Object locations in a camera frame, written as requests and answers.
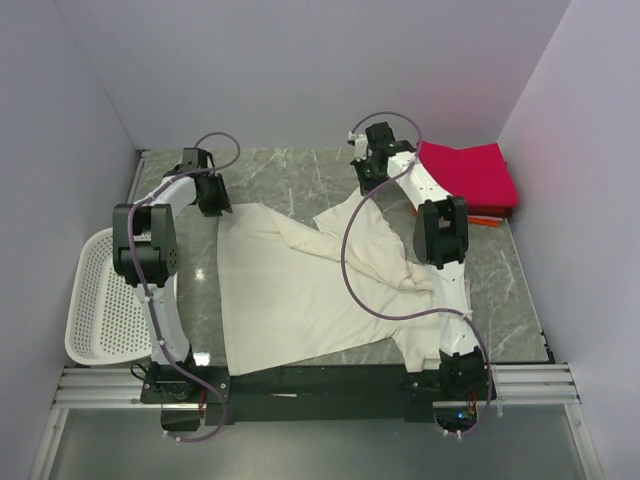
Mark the cream white t-shirt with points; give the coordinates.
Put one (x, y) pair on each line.
(291, 292)

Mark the white perforated plastic basket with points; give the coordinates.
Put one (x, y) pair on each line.
(105, 323)

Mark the magenta folded t-shirt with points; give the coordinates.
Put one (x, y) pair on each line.
(470, 172)

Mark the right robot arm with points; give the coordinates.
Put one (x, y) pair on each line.
(440, 242)

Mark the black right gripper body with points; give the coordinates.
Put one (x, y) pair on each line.
(368, 177)

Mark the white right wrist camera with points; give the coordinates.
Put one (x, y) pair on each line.
(360, 144)

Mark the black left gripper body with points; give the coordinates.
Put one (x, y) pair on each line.
(217, 198)

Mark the orange folded t-shirt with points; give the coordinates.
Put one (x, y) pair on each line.
(443, 221)

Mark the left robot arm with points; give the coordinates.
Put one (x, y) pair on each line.
(145, 254)

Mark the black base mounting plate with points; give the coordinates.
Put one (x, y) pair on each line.
(312, 393)

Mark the pink folded t-shirt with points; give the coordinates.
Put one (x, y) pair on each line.
(485, 220)

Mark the aluminium extrusion rail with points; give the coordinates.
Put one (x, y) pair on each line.
(116, 388)

